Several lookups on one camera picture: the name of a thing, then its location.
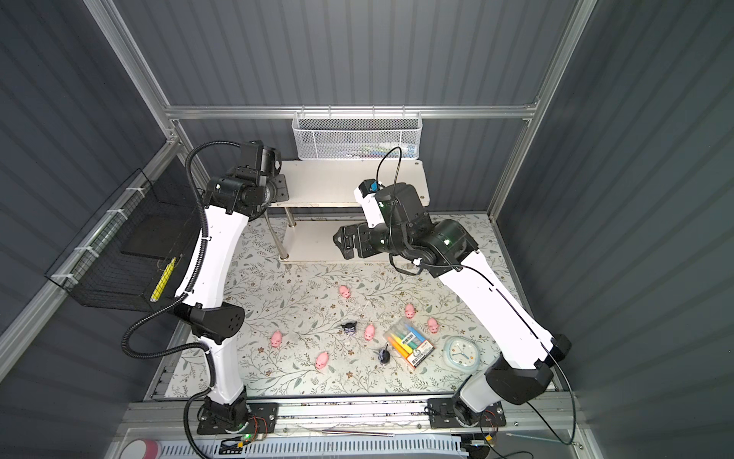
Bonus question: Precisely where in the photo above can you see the black purple toy figure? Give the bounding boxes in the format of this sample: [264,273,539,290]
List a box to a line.
[340,321,357,336]

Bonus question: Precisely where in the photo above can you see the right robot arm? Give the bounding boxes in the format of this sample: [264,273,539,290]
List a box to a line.
[333,179,572,426]

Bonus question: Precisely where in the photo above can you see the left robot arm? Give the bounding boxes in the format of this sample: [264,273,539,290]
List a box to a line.
[122,141,287,407]

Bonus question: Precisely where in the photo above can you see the white two-tier shelf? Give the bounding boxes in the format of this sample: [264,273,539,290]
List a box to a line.
[271,160,430,263]

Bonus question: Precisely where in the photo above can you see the pink pig toy top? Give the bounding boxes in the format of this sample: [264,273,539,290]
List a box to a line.
[338,285,352,299]

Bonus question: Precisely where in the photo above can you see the pink pig toy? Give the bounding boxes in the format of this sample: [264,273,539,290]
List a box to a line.
[426,317,440,334]
[315,351,330,370]
[404,303,417,319]
[338,285,352,299]
[363,324,376,342]
[270,331,283,349]

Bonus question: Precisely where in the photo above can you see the pink pig toy right upper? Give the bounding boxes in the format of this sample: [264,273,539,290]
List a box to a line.
[404,303,417,319]

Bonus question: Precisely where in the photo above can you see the pens in white basket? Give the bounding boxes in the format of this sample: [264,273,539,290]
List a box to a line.
[335,143,420,159]

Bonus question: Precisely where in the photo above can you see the pink pig toy centre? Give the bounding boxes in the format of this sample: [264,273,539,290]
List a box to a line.
[363,324,376,342]

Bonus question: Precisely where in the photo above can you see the pink pig toy far right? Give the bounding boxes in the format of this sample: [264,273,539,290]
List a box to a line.
[426,317,440,334]

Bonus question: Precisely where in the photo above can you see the pack of coloured markers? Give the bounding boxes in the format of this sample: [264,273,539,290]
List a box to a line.
[384,321,436,369]

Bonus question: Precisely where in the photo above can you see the black purple toy near markers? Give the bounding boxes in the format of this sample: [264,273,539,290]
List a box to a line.
[377,348,391,365]

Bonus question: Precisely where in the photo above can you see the pink pig toy bottom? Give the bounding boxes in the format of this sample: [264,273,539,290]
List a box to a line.
[315,351,330,370]

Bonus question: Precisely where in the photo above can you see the light blue alarm clock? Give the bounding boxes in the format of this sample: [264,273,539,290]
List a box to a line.
[443,336,481,373]

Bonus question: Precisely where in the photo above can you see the pink pig toy left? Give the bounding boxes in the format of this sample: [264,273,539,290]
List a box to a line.
[270,331,283,349]

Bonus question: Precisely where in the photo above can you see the yellow marker in basket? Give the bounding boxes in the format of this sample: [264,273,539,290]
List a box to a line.
[149,257,177,303]

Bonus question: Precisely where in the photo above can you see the pink tape roll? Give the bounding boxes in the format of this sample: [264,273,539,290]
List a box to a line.
[119,439,161,459]

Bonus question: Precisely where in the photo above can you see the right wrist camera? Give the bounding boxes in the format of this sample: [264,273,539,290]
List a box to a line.
[354,178,384,229]

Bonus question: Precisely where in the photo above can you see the white mesh wall basket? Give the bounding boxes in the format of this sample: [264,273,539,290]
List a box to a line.
[292,115,424,161]

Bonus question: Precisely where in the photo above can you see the black wire wall basket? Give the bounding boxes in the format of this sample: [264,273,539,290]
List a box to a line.
[45,163,200,313]

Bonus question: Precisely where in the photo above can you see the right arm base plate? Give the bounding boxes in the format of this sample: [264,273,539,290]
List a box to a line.
[424,397,507,430]

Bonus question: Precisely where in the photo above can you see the white vented cable duct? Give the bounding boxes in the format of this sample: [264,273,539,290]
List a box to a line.
[157,434,470,459]

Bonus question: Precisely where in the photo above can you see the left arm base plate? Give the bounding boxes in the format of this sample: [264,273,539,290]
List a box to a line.
[196,399,280,435]

